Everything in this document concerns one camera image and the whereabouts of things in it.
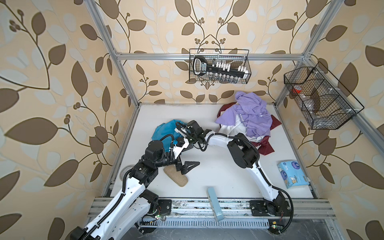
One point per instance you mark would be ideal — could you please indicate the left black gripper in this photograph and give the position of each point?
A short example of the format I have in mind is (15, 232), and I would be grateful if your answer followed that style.
(186, 167)

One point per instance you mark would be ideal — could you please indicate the teal cloth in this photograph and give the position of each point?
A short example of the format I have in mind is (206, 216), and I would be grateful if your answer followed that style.
(166, 129)

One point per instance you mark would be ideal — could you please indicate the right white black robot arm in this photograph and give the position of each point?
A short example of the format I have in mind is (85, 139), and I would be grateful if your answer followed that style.
(276, 201)

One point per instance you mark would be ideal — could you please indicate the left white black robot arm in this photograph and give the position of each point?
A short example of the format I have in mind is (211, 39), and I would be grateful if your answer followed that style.
(135, 200)

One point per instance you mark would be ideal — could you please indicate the white cloth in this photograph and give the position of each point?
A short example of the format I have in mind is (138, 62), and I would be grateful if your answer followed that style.
(237, 128)

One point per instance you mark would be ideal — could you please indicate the purple cloth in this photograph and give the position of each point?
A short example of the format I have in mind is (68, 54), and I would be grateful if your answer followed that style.
(251, 111)

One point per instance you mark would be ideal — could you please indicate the maroon cloth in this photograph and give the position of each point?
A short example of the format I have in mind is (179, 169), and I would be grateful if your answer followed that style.
(264, 146)

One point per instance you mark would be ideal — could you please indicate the tan oval sponge pad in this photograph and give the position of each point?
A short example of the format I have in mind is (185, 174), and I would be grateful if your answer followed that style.
(176, 176)

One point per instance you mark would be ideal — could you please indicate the light blue rectangular block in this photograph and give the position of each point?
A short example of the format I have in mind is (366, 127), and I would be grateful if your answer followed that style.
(215, 205)

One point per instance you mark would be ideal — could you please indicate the black tool with white bits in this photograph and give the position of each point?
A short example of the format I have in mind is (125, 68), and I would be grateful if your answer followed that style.
(210, 67)

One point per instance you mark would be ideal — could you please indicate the blue tissue pack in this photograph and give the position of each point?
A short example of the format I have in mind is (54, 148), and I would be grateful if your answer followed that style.
(293, 174)

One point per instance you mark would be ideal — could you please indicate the red capped item in basket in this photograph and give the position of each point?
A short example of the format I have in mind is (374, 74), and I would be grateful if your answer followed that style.
(297, 89)

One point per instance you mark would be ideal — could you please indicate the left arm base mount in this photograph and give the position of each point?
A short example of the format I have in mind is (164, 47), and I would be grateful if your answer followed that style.
(162, 207)

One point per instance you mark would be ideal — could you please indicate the back black wire basket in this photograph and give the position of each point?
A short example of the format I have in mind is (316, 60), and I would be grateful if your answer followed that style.
(221, 52)

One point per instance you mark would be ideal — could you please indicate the black wire basket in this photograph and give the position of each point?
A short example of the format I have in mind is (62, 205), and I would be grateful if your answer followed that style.
(221, 52)
(325, 101)

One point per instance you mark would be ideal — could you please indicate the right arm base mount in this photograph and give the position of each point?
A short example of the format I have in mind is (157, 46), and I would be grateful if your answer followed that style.
(259, 208)

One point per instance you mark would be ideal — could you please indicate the right black wire basket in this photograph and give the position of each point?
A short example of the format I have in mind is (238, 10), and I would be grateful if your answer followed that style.
(325, 101)

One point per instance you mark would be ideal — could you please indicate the aluminium frame rails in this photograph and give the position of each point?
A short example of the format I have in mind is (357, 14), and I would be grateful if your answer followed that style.
(346, 166)

